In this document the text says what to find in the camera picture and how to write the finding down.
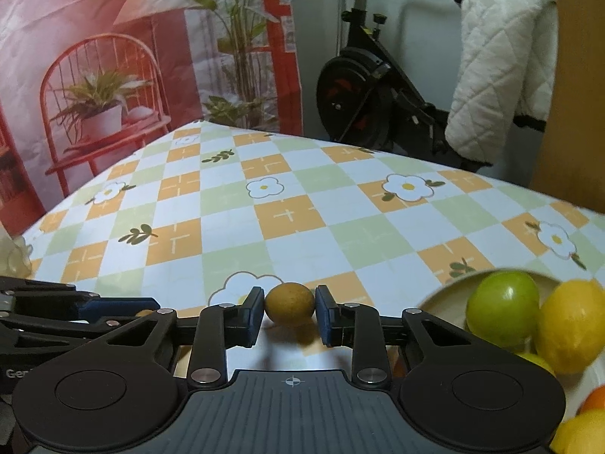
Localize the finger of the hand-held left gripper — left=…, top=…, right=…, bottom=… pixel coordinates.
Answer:
left=0, top=317, right=147, bottom=365
left=0, top=277, right=160, bottom=325

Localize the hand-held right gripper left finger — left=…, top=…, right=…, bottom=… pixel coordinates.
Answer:
left=71, top=286, right=264, bottom=389

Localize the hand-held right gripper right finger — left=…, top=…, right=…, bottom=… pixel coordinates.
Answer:
left=316, top=285, right=511, bottom=387

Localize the beige round plate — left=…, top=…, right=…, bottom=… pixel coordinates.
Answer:
left=418, top=269, right=605, bottom=436

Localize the green jujube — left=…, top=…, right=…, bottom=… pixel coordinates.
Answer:
left=465, top=269, right=540, bottom=351
left=513, top=351, right=557, bottom=378

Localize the yellow lemon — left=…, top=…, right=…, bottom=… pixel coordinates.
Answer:
left=551, top=409, right=605, bottom=454
left=534, top=280, right=605, bottom=375

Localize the small round tangerine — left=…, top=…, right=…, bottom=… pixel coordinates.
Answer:
left=579, top=384, right=605, bottom=414

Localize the pale translucent object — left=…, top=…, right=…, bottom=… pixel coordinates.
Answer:
left=0, top=227, right=31, bottom=279

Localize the checked floral tablecloth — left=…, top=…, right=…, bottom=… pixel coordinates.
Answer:
left=21, top=120, right=605, bottom=389

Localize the black exercise bike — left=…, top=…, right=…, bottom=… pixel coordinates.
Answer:
left=288, top=0, right=549, bottom=171

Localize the red printed backdrop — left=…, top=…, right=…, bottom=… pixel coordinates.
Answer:
left=0, top=0, right=303, bottom=239

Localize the white quilted blanket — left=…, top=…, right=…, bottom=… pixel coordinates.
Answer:
left=447, top=0, right=558, bottom=167

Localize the wooden board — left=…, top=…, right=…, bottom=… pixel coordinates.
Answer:
left=529, top=0, right=605, bottom=213

